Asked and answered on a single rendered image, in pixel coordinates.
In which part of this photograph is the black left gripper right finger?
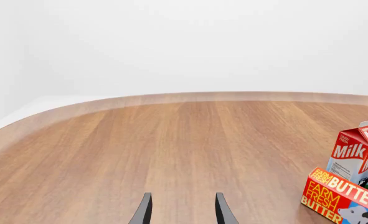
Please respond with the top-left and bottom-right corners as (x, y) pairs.
(215, 192), (240, 224)

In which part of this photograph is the red and white milk carton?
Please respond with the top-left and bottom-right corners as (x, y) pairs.
(326, 118), (368, 187)

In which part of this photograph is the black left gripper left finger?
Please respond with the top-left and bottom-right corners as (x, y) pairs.
(128, 192), (153, 224)

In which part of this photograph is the red butter box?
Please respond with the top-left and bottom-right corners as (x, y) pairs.
(300, 166), (368, 224)

